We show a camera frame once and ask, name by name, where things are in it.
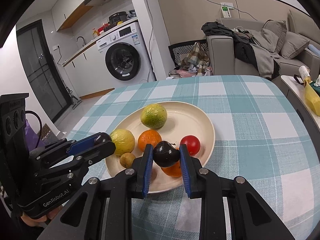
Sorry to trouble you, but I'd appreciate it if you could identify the grey sofa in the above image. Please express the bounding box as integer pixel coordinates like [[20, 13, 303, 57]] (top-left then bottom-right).
[[201, 18, 319, 84]]

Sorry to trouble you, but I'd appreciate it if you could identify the black patterned chair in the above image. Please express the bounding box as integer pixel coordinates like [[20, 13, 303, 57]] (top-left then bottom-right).
[[168, 39, 208, 67]]

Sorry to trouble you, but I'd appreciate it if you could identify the dark clothes pile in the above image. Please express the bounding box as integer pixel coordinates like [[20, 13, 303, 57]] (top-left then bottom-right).
[[201, 21, 280, 80]]

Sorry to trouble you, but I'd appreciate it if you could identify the person's left hand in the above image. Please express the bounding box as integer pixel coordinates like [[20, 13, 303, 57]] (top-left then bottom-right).
[[20, 204, 63, 227]]

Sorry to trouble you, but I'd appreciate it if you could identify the black cooking pot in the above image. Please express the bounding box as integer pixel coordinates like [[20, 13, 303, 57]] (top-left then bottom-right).
[[108, 11, 127, 27]]

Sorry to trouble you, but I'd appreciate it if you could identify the tan longan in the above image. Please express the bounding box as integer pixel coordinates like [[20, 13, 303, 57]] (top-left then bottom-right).
[[119, 152, 136, 168]]

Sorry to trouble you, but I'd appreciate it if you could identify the green-yellow citrus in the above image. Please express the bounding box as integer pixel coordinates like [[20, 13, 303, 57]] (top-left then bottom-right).
[[140, 103, 168, 129], [110, 129, 135, 156]]

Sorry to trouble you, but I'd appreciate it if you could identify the grey cushion back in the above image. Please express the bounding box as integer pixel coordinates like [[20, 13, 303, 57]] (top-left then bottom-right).
[[263, 20, 287, 54]]

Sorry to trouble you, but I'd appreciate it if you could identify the red tomato small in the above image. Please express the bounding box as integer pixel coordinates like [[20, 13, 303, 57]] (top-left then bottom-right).
[[180, 135, 201, 156]]

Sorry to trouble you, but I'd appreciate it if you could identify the black camera cable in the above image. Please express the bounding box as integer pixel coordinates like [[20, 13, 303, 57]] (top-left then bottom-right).
[[24, 110, 43, 151]]

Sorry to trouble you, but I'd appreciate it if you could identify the grey cushion front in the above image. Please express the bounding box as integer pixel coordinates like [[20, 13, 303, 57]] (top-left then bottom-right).
[[280, 31, 310, 59]]

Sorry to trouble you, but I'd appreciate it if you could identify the grey cushion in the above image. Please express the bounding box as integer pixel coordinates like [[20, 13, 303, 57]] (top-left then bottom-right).
[[280, 31, 310, 59], [263, 20, 287, 54]]

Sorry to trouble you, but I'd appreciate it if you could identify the white kitchen counter cabinet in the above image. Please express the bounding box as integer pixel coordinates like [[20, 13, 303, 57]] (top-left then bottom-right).
[[63, 17, 138, 97]]

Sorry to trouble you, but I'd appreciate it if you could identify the white wall socket device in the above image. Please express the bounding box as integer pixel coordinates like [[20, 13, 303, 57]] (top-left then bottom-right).
[[220, 2, 234, 18]]

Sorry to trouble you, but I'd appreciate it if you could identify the black glass door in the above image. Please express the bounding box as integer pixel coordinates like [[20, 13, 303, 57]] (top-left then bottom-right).
[[16, 20, 72, 122]]

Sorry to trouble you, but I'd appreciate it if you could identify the yellow bag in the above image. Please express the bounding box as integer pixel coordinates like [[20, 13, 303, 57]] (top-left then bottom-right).
[[304, 81, 320, 116]]

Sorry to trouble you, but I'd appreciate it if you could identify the orange tangerine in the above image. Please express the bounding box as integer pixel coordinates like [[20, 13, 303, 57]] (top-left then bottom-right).
[[138, 129, 162, 152], [161, 161, 182, 178]]

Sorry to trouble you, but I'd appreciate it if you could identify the dark plum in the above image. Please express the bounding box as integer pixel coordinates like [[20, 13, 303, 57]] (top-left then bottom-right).
[[152, 141, 181, 167], [94, 132, 112, 145]]

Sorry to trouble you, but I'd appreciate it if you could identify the white side table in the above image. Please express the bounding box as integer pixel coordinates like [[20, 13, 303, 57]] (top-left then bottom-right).
[[280, 75, 319, 133]]

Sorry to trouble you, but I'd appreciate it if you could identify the teal checkered tablecloth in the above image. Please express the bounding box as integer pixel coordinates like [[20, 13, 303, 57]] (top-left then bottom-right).
[[68, 75, 319, 239]]

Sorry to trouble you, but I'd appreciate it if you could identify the white washing machine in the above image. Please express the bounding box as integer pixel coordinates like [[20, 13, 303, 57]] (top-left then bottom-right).
[[96, 21, 156, 88]]

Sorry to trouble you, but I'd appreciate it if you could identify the plaid cloth on chair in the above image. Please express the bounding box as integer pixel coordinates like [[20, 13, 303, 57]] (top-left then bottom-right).
[[176, 42, 213, 77]]

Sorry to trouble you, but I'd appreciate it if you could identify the cream round plate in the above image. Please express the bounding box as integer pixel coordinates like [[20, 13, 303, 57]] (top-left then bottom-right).
[[105, 101, 215, 194]]

